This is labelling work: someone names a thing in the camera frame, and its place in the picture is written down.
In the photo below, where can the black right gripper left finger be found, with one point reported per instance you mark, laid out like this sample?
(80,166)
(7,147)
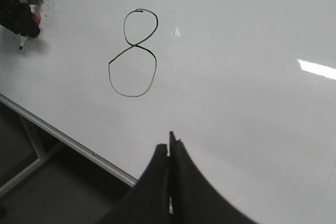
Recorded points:
(148,200)

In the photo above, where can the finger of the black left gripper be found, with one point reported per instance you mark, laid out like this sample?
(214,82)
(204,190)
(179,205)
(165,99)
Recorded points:
(17,17)

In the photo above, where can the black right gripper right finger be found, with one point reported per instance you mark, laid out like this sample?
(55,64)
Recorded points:
(194,199)

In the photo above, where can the whiteboard marker with black cap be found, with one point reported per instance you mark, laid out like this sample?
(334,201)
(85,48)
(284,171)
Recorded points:
(33,5)

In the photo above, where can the red round magnet in plastic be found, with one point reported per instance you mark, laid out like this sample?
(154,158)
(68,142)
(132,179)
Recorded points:
(37,17)

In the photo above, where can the white metal table frame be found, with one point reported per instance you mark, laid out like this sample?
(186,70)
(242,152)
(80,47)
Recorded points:
(24,148)

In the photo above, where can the white whiteboard with aluminium frame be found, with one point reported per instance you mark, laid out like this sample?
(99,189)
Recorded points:
(247,85)

